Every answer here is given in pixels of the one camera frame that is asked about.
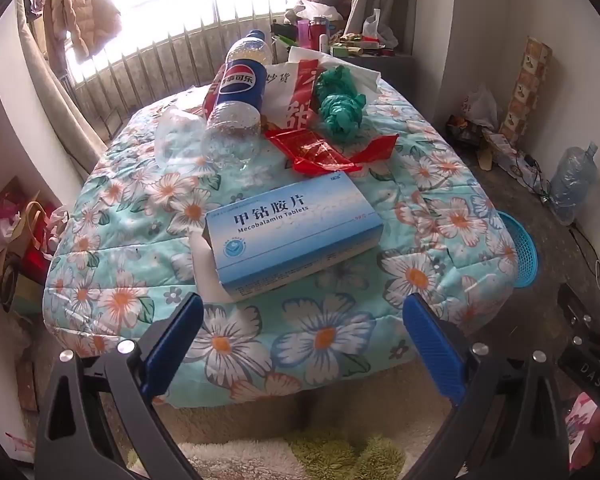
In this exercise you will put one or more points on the power strip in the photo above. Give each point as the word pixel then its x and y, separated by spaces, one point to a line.
pixel 529 161

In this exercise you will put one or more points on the red and white paper bag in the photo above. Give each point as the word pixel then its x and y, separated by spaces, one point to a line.
pixel 285 90

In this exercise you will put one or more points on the blue plastic basket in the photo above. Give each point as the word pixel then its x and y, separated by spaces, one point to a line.
pixel 522 255

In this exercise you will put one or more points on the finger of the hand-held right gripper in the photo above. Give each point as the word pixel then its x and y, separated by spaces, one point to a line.
pixel 577 307

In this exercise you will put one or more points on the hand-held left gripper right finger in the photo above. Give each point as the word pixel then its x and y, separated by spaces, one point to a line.
pixel 435 345

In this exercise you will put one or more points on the green plastic bag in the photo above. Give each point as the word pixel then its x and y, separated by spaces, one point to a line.
pixel 337 110

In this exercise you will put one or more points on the blue medicine box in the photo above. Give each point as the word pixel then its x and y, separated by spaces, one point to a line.
pixel 290 235

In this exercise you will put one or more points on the pink floral cloth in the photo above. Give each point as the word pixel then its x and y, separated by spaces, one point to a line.
pixel 585 430

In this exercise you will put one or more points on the small white bottle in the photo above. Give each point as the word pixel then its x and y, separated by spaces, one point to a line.
pixel 324 42

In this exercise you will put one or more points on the clear plastic cola bottle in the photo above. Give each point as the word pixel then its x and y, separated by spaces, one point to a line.
pixel 240 80

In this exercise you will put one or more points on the beige puffer jacket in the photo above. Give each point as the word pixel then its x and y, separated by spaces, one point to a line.
pixel 80 5

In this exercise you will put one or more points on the white plastic bag with red print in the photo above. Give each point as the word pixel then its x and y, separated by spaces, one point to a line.
pixel 480 105

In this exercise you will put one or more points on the dark snack bag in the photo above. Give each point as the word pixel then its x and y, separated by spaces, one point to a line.
pixel 462 127

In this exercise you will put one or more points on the metal window railing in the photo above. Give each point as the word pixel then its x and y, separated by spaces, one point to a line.
pixel 145 65

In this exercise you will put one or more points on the pink tumbler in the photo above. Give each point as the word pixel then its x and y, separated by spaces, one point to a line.
pixel 303 35

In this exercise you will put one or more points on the green and white shaggy rug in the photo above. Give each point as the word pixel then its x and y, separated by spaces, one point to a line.
pixel 330 455

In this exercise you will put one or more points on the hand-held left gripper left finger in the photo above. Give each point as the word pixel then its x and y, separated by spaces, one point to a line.
pixel 175 340

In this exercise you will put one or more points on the brown paper gift bag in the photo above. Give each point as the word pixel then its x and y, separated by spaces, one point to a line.
pixel 22 225

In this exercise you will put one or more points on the pile of clothes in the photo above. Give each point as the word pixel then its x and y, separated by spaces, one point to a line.
pixel 320 0

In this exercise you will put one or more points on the beige curtain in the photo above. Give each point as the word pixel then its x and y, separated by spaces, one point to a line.
pixel 55 105

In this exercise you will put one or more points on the red bottle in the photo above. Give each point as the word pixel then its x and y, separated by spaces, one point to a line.
pixel 318 27

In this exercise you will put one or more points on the red plastic wrapper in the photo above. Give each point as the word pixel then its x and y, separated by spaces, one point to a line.
pixel 320 152

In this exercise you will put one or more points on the tall patterned box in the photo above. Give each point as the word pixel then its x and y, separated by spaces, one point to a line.
pixel 527 90

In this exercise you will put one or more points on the red gift bag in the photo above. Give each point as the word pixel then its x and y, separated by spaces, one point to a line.
pixel 36 262

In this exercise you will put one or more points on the large blue water jug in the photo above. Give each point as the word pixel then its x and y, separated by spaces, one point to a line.
pixel 572 180

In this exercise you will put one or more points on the clear plastic bag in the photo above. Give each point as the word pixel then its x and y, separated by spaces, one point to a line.
pixel 175 130

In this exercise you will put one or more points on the small green box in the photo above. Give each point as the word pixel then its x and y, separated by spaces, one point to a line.
pixel 345 51

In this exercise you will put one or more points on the floral turquoise blanket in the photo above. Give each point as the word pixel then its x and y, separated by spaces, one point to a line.
pixel 330 330

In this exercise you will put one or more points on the white printed carton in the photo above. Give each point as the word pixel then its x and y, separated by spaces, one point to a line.
pixel 505 157

